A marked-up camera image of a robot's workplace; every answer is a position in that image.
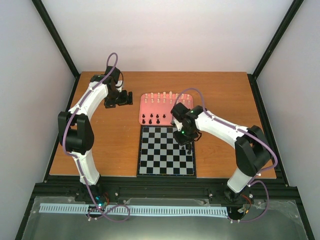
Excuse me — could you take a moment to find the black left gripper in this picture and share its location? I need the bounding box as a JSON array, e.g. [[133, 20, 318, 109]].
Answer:
[[105, 89, 134, 109]]

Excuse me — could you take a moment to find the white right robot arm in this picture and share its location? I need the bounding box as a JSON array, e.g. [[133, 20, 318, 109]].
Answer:
[[170, 103, 273, 194]]

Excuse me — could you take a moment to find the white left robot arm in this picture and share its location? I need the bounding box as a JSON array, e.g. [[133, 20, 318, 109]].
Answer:
[[57, 66, 133, 202]]

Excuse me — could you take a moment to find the pink plastic tray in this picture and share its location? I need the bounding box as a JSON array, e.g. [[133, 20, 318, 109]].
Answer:
[[138, 93, 196, 126]]

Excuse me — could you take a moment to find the black white chessboard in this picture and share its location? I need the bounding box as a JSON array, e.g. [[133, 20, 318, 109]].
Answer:
[[137, 125, 197, 177]]

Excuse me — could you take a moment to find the black aluminium frame base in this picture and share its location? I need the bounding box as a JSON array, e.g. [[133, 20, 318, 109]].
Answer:
[[15, 74, 315, 240]]

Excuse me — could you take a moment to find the black left frame post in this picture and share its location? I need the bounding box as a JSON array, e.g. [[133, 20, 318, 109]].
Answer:
[[31, 0, 81, 80]]

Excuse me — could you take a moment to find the black frame post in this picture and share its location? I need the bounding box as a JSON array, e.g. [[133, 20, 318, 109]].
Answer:
[[251, 0, 305, 78], [31, 0, 81, 80]]

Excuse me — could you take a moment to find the light blue cable duct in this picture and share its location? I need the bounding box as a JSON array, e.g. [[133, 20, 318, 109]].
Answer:
[[38, 203, 228, 218]]

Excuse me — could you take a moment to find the black right frame post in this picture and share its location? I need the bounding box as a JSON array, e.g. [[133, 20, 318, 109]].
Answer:
[[251, 0, 305, 78]]

